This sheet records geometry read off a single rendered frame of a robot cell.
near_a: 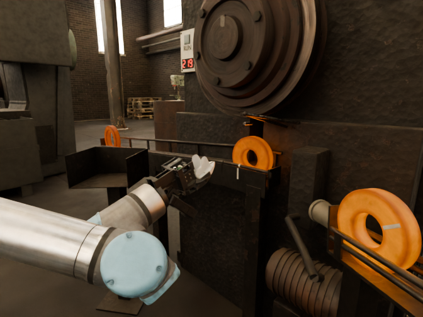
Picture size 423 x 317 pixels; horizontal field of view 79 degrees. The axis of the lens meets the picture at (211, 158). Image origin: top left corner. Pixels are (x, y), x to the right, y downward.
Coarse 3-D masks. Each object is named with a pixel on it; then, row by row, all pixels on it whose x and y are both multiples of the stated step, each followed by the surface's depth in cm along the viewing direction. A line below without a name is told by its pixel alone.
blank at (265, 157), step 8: (248, 136) 89; (256, 136) 89; (240, 144) 91; (248, 144) 89; (256, 144) 87; (264, 144) 86; (240, 152) 92; (256, 152) 88; (264, 152) 85; (272, 152) 87; (240, 160) 93; (264, 160) 86; (272, 160) 87; (264, 168) 86
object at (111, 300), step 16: (80, 160) 110; (96, 160) 122; (112, 160) 121; (128, 160) 99; (144, 160) 113; (80, 176) 111; (96, 176) 119; (112, 176) 117; (128, 176) 100; (144, 176) 114; (112, 192) 110; (112, 304) 120; (128, 304) 120
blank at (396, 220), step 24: (360, 192) 49; (384, 192) 46; (360, 216) 51; (384, 216) 45; (408, 216) 42; (360, 240) 50; (384, 240) 45; (408, 240) 41; (360, 264) 50; (408, 264) 43
